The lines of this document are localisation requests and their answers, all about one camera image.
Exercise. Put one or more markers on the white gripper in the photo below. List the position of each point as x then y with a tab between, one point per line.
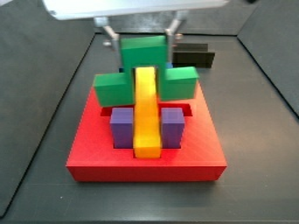
100	9

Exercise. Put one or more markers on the red base board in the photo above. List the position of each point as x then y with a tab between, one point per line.
95	161

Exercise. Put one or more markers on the right purple block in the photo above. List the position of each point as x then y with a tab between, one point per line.
173	127

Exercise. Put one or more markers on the black angle fixture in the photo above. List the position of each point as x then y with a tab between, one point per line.
193	55

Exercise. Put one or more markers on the right blue block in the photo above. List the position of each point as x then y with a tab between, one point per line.
168	65

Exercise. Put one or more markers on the green bridge-shaped block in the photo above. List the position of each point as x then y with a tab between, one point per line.
144	52

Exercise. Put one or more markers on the yellow long bar block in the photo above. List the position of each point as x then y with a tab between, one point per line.
147	141

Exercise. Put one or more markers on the left purple block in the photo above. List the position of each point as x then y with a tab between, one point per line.
122	127

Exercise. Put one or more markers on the purple block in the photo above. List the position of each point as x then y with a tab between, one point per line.
122	127
173	127

